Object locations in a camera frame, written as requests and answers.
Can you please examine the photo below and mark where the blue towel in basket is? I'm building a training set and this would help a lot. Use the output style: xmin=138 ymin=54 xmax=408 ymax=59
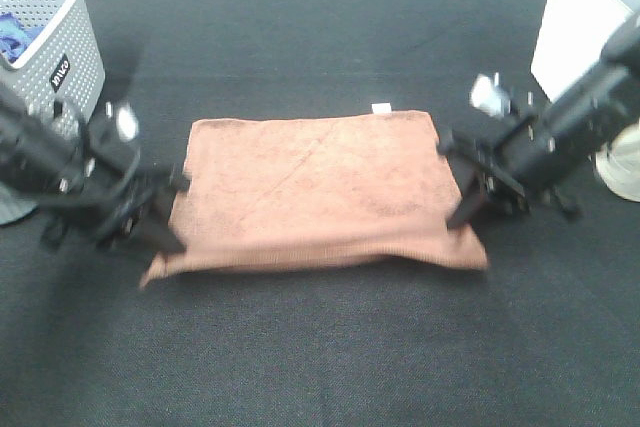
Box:
xmin=1 ymin=13 xmax=43 ymax=63

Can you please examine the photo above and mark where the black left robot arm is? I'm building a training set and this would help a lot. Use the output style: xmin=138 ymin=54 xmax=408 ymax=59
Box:
xmin=1 ymin=93 xmax=190 ymax=255

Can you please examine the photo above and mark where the grey perforated laundry basket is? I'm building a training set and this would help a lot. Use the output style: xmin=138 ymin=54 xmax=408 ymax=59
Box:
xmin=0 ymin=0 xmax=107 ymax=227

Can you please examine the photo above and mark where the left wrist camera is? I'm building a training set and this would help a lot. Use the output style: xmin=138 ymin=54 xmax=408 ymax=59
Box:
xmin=105 ymin=101 xmax=139 ymax=142

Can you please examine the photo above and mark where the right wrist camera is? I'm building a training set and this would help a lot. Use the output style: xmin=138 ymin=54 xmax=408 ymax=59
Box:
xmin=469 ymin=74 xmax=511 ymax=118

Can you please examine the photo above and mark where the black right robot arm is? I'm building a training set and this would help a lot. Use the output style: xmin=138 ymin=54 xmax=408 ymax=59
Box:
xmin=162 ymin=25 xmax=639 ymax=269

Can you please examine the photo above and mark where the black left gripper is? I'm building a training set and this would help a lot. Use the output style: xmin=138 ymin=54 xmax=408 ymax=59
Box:
xmin=42 ymin=146 xmax=192 ymax=255

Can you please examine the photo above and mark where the white storage box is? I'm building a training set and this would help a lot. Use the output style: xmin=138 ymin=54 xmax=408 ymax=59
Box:
xmin=530 ymin=0 xmax=639 ymax=100

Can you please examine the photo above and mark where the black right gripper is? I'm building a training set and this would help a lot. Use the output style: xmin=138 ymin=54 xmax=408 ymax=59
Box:
xmin=436 ymin=118 xmax=583 ymax=230

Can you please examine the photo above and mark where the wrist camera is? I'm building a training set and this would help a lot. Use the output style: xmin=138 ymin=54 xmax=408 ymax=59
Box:
xmin=469 ymin=74 xmax=511 ymax=118
xmin=105 ymin=101 xmax=139 ymax=142

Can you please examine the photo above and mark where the brown towel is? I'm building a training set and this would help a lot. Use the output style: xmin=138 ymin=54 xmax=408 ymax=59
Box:
xmin=141 ymin=110 xmax=488 ymax=284

